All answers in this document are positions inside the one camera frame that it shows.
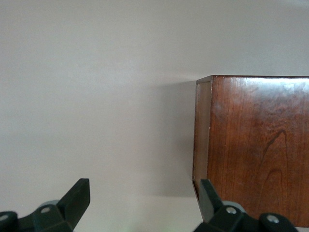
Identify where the brown table cover sheet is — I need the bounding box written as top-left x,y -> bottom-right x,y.
0,0 -> 309,232

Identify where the dark wooden cabinet box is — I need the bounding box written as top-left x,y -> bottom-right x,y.
192,74 -> 309,228

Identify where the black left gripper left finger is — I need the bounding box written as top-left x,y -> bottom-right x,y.
0,178 -> 91,232

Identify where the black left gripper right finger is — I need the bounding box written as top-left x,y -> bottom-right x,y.
193,179 -> 298,232

